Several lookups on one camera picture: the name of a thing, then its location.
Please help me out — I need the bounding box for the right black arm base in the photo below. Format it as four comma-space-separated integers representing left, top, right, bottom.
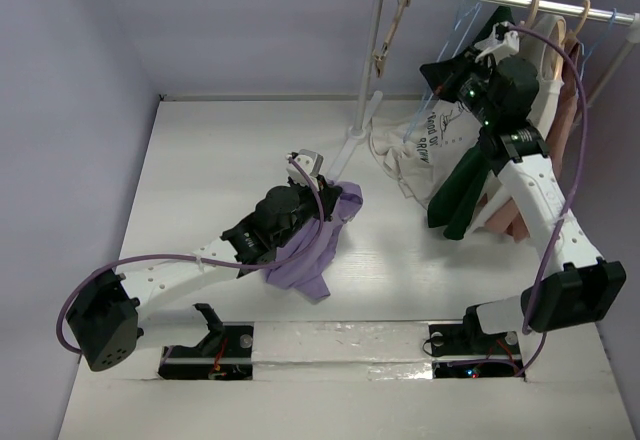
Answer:
422, 306, 524, 379

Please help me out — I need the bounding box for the dark green t shirt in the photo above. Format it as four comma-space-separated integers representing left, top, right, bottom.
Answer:
421, 6, 513, 241

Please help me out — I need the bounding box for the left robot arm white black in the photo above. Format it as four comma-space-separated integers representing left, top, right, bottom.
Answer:
57, 177, 343, 372

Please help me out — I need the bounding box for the purple cable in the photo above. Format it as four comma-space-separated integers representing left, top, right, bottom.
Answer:
54, 157, 334, 354
514, 27, 589, 379

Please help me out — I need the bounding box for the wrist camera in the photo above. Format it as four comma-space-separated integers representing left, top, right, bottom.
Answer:
474, 22, 520, 63
286, 149, 324, 186

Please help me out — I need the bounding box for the purple t shirt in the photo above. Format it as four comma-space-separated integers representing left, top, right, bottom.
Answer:
263, 182, 364, 303

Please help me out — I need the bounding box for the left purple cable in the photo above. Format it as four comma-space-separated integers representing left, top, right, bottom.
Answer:
54, 157, 334, 354

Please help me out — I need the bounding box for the cream printed t shirt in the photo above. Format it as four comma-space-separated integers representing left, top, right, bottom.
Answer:
369, 101, 480, 207

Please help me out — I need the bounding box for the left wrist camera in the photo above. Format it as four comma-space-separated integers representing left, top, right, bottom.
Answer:
286, 149, 324, 186

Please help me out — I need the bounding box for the blue wire hanger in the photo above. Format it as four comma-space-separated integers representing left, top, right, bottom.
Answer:
579, 8, 617, 83
402, 0, 481, 143

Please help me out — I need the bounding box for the white clothes rack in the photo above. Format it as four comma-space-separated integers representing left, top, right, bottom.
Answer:
326, 0, 639, 181

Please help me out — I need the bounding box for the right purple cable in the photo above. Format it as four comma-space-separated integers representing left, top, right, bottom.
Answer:
514, 27, 589, 379

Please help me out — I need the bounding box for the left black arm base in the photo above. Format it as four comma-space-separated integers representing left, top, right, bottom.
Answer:
157, 303, 254, 381

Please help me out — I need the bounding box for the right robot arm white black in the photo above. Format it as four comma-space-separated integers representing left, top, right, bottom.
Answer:
420, 49, 626, 352

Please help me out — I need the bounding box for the wooden hanger right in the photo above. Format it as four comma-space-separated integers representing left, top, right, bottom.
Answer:
557, 0, 592, 66

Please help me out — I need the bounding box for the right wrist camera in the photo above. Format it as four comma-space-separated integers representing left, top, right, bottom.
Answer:
474, 22, 520, 63

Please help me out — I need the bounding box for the wooden clip hanger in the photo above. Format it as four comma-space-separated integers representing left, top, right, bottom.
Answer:
373, 0, 411, 78

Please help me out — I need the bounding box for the pink shirt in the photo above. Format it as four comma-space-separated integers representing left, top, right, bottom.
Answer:
484, 41, 578, 242

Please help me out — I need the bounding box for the white tank top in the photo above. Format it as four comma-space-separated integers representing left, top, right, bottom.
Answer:
469, 13, 567, 234

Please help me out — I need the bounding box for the wooden hanger left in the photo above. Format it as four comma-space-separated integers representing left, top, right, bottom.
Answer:
518, 0, 541, 29

